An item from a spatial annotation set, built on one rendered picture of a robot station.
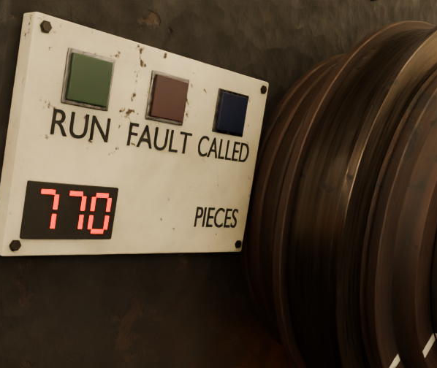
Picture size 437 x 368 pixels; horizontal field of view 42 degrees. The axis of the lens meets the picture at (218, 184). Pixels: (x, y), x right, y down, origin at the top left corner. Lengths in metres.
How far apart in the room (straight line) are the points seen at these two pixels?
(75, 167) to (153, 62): 0.11
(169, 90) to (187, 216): 0.12
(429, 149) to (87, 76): 0.31
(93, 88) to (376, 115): 0.24
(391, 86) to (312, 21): 0.18
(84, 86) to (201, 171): 0.15
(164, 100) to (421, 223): 0.25
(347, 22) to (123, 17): 0.33
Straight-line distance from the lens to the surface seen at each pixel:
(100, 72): 0.46
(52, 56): 0.44
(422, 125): 0.55
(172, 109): 0.50
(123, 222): 0.49
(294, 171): 0.53
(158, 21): 0.52
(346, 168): 0.51
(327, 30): 0.71
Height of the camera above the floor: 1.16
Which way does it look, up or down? 3 degrees down
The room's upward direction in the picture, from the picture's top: 9 degrees clockwise
